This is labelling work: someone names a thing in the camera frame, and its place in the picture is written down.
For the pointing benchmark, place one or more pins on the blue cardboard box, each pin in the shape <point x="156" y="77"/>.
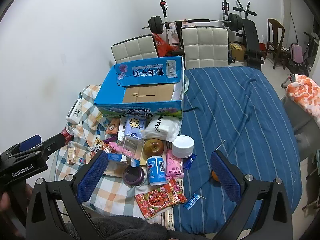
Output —
<point x="147" y="73"/>

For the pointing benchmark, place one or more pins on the blue cartoon tissue pack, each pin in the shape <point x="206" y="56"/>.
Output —
<point x="134" y="126"/>

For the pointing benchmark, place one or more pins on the purple wrapper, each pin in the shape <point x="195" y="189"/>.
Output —
<point x="110" y="138"/>

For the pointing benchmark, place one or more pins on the small red jar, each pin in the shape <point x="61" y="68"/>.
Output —
<point x="67" y="133"/>

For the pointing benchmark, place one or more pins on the clear plastic box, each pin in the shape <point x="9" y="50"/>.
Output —
<point x="131" y="146"/>

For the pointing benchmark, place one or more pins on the plaid cloth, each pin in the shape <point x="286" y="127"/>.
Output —
<point x="110" y="195"/>

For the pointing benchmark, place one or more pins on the blue striped cloth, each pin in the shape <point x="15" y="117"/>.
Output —
<point x="237" y="110"/>

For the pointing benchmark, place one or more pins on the orange fruit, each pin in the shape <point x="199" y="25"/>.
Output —
<point x="215" y="176"/>

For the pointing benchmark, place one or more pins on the purple round container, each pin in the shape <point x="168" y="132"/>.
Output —
<point x="133" y="176"/>

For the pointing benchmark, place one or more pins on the pink wrapper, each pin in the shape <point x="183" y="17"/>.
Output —
<point x="115" y="147"/>

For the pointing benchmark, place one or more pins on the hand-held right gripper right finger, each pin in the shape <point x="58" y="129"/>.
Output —
<point x="225" y="177"/>

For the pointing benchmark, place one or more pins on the white soft pack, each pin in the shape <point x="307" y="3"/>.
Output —
<point x="162" y="128"/>

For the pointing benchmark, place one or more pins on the blue candy wrapper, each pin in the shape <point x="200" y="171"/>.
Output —
<point x="192" y="201"/>
<point x="189" y="162"/>

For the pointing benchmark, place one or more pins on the white round jar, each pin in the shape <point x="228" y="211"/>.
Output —
<point x="183" y="146"/>

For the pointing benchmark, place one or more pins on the person's left hand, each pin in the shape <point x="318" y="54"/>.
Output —
<point x="3" y="202"/>

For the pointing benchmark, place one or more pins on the pink packet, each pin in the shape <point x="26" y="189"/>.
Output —
<point x="174" y="166"/>

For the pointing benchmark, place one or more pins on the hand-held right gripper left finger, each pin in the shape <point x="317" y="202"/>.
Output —
<point x="92" y="177"/>

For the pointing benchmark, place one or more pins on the black barbell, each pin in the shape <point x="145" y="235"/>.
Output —
<point x="198" y="20"/>

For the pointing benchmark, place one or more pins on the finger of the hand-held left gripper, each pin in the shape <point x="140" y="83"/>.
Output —
<point x="31" y="140"/>
<point x="53" y="142"/>

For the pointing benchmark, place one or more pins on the brown apple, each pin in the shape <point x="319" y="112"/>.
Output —
<point x="153" y="147"/>

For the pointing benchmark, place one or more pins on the orange snack packet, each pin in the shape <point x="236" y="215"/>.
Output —
<point x="112" y="127"/>

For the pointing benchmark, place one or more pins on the white padded chair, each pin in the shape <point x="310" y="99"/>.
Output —
<point x="205" y="47"/>
<point x="135" y="50"/>

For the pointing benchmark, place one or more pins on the small orange white box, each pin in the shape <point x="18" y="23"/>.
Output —
<point x="71" y="156"/>

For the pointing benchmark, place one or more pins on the red plastic bag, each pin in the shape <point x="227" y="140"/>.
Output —
<point x="162" y="46"/>

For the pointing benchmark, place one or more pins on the pink suitcase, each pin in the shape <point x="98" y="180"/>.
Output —
<point x="297" y="53"/>

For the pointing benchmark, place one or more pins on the grey chair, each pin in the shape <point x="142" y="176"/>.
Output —
<point x="295" y="120"/>

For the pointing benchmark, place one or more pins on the orange floral cloth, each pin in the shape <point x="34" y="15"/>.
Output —
<point x="303" y="92"/>

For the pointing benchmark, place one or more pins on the dark fleece clothing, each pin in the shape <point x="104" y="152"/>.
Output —
<point x="125" y="227"/>

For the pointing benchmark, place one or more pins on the brown cardboard carton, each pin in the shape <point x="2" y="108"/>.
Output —
<point x="237" y="53"/>

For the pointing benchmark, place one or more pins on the blue white canister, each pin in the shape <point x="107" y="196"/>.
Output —
<point x="156" y="171"/>

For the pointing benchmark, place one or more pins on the dark wooden chair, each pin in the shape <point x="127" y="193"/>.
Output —
<point x="275" y="30"/>

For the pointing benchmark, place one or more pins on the white tissue pack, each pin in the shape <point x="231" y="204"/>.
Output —
<point x="75" y="112"/>

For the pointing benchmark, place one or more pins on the red snack packet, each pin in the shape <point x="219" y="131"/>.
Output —
<point x="160" y="198"/>

